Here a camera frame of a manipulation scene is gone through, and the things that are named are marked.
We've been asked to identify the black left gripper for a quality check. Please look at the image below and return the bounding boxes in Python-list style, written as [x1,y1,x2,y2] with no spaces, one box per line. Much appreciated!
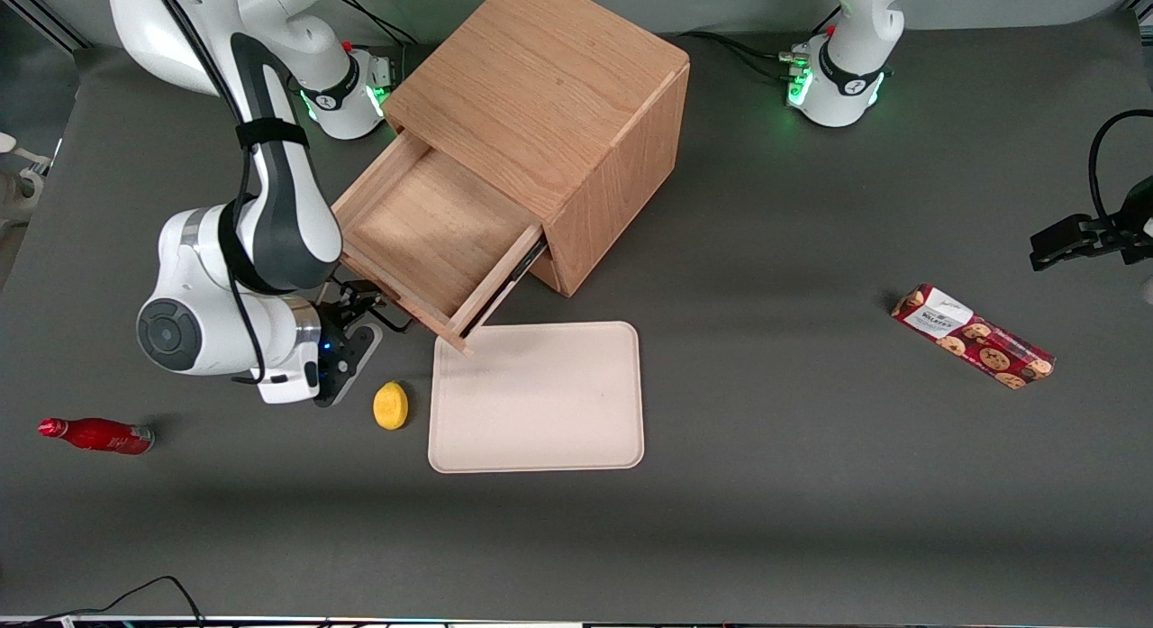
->
[1030,176,1153,271]

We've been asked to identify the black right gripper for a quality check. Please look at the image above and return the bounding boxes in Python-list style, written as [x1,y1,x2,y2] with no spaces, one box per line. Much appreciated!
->
[314,280,385,407]

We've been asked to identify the wooden drawer with black handle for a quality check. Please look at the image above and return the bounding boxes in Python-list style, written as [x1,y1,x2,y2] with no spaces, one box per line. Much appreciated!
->
[518,241,571,297]
[330,129,549,356]

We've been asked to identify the wooden drawer cabinet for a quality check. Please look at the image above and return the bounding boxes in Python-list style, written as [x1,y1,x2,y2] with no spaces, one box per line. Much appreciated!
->
[383,0,692,298]

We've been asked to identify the yellow lemon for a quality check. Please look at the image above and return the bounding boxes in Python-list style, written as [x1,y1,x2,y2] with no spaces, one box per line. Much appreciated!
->
[373,381,410,431]

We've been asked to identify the red tartan cookie box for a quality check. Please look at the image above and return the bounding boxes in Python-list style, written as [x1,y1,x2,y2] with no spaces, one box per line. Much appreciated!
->
[890,284,1057,390]

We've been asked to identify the beige rectangular tray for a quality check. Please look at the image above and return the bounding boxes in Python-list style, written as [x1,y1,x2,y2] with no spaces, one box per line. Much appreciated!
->
[427,321,646,475]

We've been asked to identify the red bottle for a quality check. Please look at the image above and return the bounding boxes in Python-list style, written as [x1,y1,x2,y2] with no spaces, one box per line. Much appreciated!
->
[38,417,156,456]

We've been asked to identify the white clamp device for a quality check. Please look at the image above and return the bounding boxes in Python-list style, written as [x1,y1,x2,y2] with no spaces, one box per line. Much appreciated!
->
[0,131,53,225]

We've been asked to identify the black looped gripper cable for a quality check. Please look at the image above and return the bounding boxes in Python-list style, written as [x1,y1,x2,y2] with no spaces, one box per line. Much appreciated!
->
[1087,109,1153,225]

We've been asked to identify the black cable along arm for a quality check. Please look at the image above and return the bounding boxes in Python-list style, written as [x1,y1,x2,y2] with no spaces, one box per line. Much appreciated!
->
[149,0,312,386]

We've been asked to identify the black arm base cables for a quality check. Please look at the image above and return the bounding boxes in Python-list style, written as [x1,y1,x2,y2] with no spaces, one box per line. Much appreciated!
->
[689,6,843,85]
[333,0,421,49]

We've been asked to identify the black cable at table edge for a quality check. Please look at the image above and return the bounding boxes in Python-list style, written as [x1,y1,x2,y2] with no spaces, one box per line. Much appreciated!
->
[27,575,205,627]

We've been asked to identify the aluminium frame rail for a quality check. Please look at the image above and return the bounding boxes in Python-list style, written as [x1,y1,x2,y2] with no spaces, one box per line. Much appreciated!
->
[0,0,93,54]

